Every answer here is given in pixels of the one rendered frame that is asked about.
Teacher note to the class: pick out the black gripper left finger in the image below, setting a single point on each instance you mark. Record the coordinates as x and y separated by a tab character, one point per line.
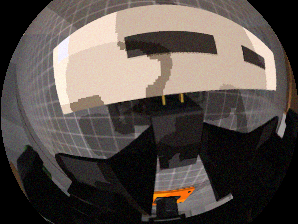
131	172

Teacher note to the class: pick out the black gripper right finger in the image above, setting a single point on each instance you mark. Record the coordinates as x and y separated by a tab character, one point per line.
227	154

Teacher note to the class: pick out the black two-prong plug charger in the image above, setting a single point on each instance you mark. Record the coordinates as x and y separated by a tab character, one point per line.
177	128

